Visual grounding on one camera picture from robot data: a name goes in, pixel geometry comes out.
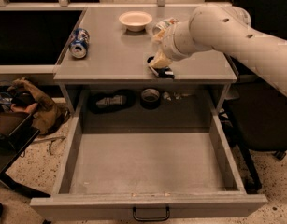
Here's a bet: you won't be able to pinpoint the crumpled small white objects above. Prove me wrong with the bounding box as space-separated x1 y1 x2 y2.
162 91 189 101

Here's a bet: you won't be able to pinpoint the black and grey shoe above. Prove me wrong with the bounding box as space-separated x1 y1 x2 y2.
87 90 136 114

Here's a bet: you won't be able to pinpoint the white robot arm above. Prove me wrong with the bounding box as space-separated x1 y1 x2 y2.
150 4 287 97

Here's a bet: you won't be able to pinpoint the blue cable bundle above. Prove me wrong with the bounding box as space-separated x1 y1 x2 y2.
0 80 16 112

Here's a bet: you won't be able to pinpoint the white paper bowl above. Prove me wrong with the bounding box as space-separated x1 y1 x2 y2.
119 11 152 32

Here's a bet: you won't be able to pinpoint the blue soda can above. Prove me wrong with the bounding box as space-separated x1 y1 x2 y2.
68 28 90 59

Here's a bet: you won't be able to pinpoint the brown cloth bag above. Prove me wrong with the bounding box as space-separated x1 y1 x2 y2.
7 77 64 135

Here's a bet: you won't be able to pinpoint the black drawer handle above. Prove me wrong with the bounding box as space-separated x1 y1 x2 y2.
133 207 170 222

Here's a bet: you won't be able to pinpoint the grey open drawer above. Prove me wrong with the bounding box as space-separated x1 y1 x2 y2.
29 91 268 222

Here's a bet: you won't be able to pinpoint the white green soda can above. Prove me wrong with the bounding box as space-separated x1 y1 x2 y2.
152 17 179 35

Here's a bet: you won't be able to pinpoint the dark blue snack bar wrapper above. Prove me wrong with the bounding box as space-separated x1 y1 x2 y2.
149 66 175 79

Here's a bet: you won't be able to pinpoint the black office chair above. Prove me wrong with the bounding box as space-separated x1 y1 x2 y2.
223 0 287 193

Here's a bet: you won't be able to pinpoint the black side table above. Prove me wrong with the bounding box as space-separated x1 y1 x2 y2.
0 127 50 199

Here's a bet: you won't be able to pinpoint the black tray on table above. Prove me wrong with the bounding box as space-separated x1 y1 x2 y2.
0 112 33 150

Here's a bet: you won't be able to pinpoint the grey counter cabinet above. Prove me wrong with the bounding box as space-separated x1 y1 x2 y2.
54 7 237 118

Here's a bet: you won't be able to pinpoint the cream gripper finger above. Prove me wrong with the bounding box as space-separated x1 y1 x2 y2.
152 29 165 45
149 49 172 68

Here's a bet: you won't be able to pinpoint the roll of dark tape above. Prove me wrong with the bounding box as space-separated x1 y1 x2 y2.
140 88 161 109

